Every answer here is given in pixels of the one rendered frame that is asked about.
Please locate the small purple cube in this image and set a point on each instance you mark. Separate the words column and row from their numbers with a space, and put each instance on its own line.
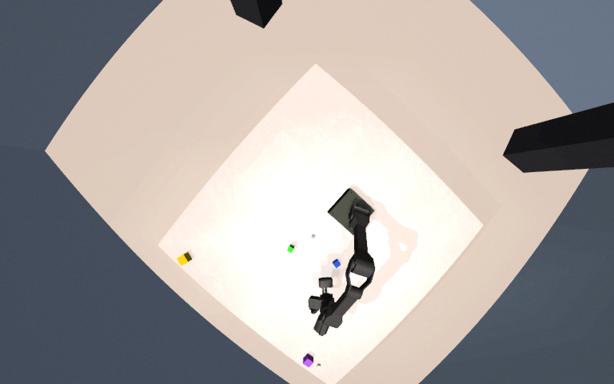
column 308, row 360

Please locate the yellow block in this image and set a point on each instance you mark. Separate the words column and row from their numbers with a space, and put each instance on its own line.
column 184, row 258

